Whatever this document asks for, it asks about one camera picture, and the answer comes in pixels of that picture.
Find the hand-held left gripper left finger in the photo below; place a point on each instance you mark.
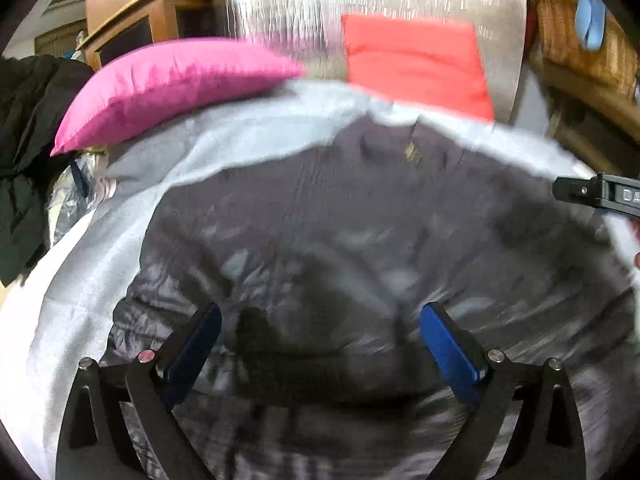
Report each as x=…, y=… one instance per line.
x=197, y=345

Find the pink pillow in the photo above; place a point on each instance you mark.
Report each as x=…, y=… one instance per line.
x=165, y=80

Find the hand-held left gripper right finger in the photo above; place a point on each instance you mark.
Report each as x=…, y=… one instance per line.
x=445, y=350

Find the dark grey puffer jacket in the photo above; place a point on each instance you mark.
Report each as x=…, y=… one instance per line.
x=325, y=220

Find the wooden cabinet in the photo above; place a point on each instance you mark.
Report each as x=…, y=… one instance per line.
x=145, y=15

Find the clear plastic bag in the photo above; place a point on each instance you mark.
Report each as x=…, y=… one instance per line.
x=75, y=195

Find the light grey blanket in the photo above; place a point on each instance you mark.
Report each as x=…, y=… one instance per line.
x=60, y=310

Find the black cloth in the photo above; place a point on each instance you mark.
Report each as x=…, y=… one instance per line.
x=25, y=125

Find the wicker basket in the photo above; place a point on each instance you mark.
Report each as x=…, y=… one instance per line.
x=560, y=30

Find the red pillow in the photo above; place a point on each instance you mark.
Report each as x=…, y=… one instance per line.
x=415, y=60

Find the light blue cloth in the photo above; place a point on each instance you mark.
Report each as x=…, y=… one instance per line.
x=590, y=20

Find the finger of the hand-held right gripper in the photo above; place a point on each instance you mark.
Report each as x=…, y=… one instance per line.
x=575, y=190

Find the wooden side table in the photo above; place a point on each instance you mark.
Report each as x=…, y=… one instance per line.
x=575, y=95

